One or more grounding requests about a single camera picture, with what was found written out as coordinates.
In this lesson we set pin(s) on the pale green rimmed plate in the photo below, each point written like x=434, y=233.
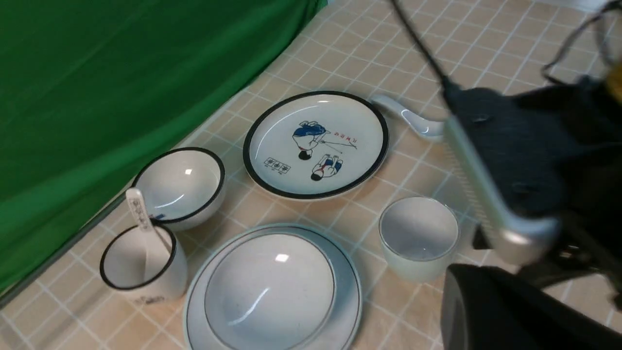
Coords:
x=341, y=326

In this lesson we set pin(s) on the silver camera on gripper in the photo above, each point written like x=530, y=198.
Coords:
x=516, y=239

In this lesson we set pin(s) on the white spoon in cup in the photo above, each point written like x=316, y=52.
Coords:
x=141, y=218

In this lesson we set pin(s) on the green backdrop cloth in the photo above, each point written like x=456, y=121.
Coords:
x=90, y=90

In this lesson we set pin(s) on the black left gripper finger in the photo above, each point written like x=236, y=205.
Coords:
x=487, y=308

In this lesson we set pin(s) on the pale green rimmed bowl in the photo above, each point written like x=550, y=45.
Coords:
x=272, y=292

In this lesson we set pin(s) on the plain white ceramic spoon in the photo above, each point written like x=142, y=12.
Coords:
x=428, y=130

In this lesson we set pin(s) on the black rimmed cartoon plate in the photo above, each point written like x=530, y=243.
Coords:
x=315, y=146

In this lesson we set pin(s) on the pale green rimmed cup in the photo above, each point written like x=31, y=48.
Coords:
x=419, y=237

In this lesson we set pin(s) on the black rimmed white bowl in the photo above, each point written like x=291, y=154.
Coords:
x=182, y=188

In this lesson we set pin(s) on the black rimmed white cup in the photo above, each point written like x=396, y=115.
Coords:
x=122, y=269

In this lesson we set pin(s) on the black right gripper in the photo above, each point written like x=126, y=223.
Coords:
x=552, y=153

